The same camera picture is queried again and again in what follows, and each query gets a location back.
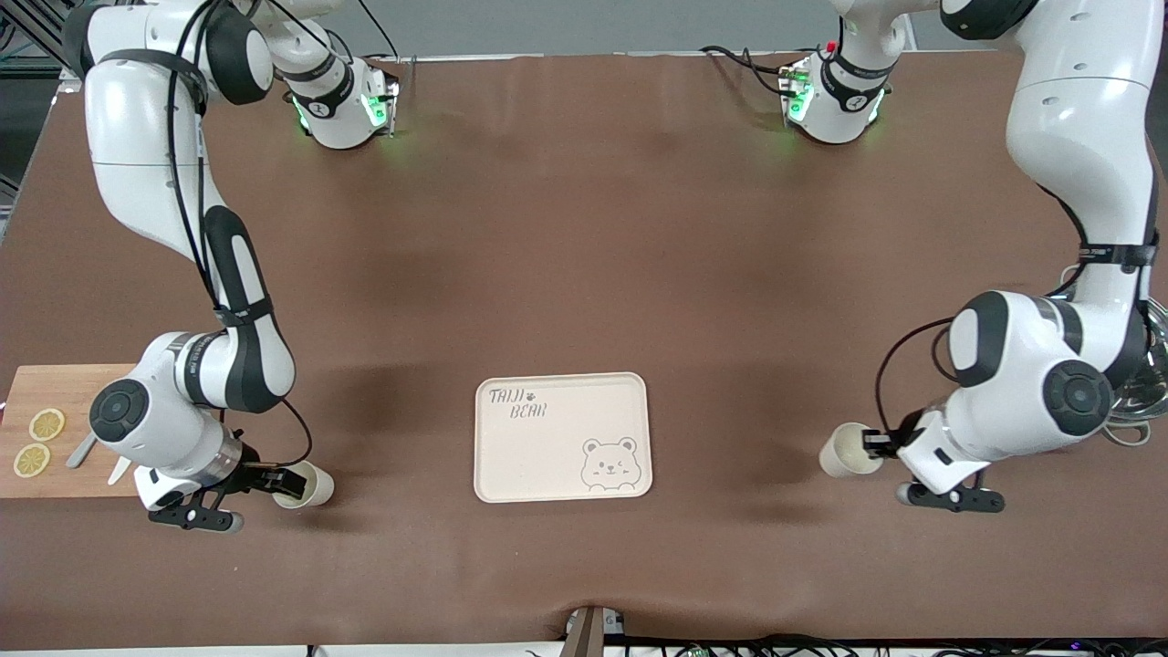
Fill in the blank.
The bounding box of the white plastic cup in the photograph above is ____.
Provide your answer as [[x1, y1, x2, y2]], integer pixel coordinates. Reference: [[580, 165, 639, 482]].
[[272, 461, 336, 510], [818, 421, 886, 480]]

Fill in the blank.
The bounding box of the cream bear print tray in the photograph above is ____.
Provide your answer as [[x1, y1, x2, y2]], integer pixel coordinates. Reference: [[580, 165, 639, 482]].
[[473, 371, 654, 505]]

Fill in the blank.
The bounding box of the wooden cutting board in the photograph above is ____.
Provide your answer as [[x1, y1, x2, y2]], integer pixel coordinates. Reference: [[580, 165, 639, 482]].
[[0, 363, 156, 499]]

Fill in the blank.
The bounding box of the brown table mat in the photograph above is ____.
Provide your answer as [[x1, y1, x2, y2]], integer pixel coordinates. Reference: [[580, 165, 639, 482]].
[[0, 53, 1168, 651]]

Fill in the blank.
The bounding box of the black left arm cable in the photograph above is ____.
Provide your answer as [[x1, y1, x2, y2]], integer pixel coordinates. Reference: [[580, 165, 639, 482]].
[[874, 182, 1142, 437]]

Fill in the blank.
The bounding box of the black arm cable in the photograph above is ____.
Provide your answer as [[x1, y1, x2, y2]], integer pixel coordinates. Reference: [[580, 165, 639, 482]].
[[167, 0, 316, 466], [874, 182, 1142, 437]]

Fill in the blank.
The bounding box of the grey camera stand bracket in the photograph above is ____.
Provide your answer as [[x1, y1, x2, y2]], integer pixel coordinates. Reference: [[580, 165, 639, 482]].
[[561, 604, 629, 657]]

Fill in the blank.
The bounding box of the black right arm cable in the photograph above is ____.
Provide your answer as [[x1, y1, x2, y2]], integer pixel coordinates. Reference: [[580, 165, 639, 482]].
[[167, 0, 316, 466]]

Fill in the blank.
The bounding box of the black left base cable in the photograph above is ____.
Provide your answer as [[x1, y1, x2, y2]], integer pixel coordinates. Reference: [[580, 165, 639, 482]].
[[699, 44, 804, 98]]

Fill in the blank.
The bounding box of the black base cable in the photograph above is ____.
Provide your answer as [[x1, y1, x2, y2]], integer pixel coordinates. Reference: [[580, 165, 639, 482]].
[[699, 44, 804, 98], [356, 0, 409, 63]]

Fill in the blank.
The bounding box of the black right base cable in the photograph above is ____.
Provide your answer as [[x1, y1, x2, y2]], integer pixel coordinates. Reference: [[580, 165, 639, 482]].
[[356, 0, 409, 63]]

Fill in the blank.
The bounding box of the aluminium frame profile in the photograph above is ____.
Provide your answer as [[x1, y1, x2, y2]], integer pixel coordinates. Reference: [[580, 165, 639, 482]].
[[0, 0, 74, 65]]

